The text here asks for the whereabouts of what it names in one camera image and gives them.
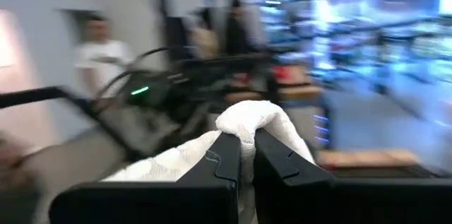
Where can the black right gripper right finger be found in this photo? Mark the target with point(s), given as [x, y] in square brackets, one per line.
[293, 199]

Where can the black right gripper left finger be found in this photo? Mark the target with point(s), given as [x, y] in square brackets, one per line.
[212, 199]

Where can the white towel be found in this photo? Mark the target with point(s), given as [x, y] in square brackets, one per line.
[247, 118]

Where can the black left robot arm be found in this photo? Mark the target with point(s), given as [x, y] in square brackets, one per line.
[152, 111]

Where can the person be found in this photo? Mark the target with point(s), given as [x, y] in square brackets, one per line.
[102, 58]

